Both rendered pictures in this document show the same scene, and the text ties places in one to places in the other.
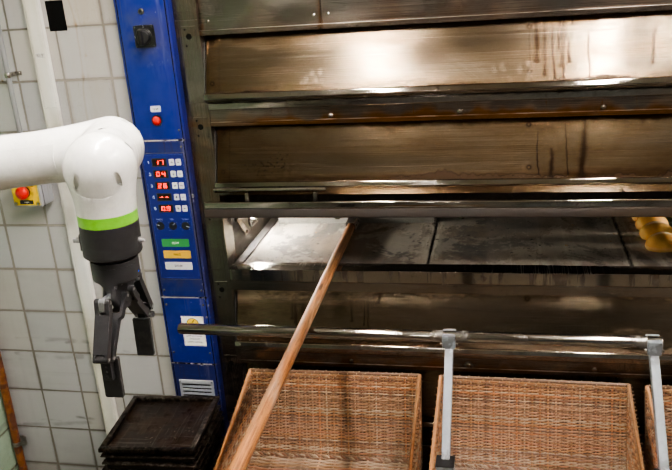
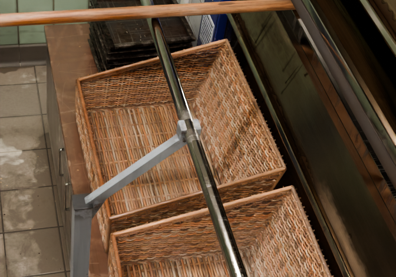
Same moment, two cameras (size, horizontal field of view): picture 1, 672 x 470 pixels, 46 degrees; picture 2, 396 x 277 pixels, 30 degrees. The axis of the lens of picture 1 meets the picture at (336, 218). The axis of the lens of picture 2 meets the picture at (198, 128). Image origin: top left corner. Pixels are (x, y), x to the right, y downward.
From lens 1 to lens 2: 164 cm
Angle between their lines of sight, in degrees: 52
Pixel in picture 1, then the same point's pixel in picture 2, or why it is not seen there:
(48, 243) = not seen: outside the picture
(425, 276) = (329, 86)
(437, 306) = (329, 126)
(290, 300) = not seen: hidden behind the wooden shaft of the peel
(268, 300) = not seen: outside the picture
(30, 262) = not seen: outside the picture
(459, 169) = not seen: outside the picture
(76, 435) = not seen: outside the picture
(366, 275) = (303, 38)
